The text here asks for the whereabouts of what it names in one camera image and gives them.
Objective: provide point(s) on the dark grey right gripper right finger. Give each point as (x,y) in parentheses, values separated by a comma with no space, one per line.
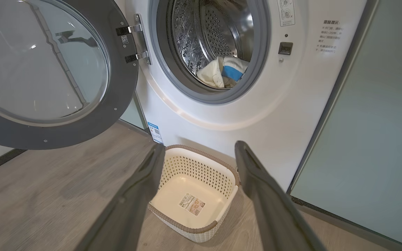
(274,209)

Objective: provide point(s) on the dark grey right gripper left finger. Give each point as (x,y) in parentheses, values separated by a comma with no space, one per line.
(127,209)

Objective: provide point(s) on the washing machine glass door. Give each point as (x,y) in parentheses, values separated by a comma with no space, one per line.
(120,97)

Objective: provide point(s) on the cream garment with blue print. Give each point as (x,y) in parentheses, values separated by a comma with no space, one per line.
(210,75)

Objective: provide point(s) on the white front-load washing machine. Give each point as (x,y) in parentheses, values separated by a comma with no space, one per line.
(284,104)

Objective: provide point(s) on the chrome door hinge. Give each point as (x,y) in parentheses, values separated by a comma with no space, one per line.
(140,42)

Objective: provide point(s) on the stainless steel washing machine drum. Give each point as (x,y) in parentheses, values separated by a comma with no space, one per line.
(194,35)

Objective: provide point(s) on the basket product label sticker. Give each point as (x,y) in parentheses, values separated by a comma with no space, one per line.
(192,205)

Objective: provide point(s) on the white perforated laundry basket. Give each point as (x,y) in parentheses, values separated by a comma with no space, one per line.
(194,184)

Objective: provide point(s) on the blue energy label sticker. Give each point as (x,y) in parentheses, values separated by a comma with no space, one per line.
(155,133)

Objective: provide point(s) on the pale green plain cabinet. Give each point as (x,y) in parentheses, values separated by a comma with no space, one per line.
(379,139)

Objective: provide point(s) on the white warning pictogram sticker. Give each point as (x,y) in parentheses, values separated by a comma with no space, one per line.
(286,12)

